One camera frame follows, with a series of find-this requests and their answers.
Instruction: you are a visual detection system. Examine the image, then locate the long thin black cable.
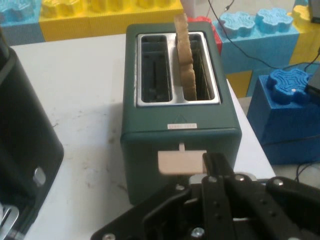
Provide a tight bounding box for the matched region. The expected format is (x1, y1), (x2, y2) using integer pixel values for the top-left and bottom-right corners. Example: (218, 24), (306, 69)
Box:
(208, 0), (320, 70)

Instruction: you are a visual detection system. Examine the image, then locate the black coffee maker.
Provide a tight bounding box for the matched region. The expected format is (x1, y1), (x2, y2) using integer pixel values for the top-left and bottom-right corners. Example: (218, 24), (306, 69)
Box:
(0, 27), (65, 236)

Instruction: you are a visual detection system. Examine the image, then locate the dark green toaster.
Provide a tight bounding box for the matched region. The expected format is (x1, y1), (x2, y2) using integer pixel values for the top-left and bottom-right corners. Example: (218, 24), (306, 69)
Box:
(119, 21), (242, 206)

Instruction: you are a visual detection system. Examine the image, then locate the toasted bread slice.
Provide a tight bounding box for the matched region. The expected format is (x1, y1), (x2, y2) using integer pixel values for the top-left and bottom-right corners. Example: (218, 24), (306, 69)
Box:
(174, 13), (197, 99)

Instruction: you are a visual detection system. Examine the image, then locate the small red foam block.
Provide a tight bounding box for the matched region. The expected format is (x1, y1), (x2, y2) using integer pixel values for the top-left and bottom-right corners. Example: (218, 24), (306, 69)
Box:
(187, 15), (223, 55)

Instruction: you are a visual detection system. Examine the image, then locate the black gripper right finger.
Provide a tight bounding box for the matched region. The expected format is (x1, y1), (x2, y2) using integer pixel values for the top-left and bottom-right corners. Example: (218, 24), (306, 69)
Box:
(231, 174), (320, 240)

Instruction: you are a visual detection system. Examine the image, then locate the beige toaster lever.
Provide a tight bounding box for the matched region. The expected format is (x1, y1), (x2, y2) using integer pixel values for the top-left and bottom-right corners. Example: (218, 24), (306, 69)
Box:
(157, 142), (208, 176)

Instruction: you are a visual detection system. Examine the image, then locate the large yellow foam block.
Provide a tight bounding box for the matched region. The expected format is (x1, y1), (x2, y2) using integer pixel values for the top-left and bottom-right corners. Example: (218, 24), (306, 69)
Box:
(38, 0), (185, 42)

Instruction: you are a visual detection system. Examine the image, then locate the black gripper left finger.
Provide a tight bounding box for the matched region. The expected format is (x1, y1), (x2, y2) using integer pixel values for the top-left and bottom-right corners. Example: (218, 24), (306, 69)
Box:
(91, 152), (238, 240)

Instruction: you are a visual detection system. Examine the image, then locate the dark blue foam block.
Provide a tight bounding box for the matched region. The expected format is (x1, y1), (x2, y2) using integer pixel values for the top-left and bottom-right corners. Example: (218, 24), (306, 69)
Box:
(246, 68), (320, 166)

